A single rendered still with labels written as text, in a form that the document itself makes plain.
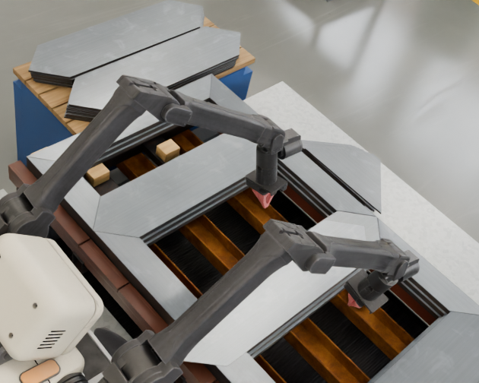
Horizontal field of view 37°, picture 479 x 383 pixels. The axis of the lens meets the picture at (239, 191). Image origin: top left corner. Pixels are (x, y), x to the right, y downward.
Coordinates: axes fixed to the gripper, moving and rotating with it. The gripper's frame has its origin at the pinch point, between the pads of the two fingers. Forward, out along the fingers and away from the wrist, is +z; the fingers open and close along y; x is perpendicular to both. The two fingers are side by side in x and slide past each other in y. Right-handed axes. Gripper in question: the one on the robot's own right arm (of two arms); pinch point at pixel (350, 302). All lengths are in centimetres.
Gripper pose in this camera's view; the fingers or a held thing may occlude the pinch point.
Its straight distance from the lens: 195.2
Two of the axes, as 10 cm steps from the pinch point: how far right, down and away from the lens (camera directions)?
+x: -7.3, 4.2, -5.5
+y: -6.0, -7.7, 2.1
